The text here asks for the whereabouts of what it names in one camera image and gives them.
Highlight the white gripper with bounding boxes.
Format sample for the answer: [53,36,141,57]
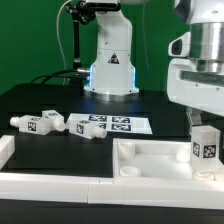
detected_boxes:
[167,58,224,133]

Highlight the white square tabletop part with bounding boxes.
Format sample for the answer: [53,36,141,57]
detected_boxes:
[113,138,224,185]

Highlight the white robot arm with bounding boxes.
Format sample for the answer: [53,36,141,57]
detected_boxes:
[84,0,224,125]

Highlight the paper sheet with tags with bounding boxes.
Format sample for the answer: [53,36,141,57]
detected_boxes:
[66,113,152,134]

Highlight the white left fence bar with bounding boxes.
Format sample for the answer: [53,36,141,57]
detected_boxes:
[0,135,15,170]

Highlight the white fence bar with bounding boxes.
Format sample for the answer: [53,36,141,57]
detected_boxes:
[0,173,224,210]
[0,135,15,170]

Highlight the white front fence bar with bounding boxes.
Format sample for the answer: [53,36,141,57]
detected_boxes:
[0,173,224,210]

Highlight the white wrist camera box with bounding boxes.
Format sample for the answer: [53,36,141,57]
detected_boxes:
[168,32,191,58]

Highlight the black cables at base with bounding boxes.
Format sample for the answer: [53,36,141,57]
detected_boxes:
[30,67,92,86]

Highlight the black camera stand pole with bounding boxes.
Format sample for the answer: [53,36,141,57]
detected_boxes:
[65,0,98,88]

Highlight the grey cable hanging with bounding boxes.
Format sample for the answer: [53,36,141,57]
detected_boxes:
[55,0,74,72]

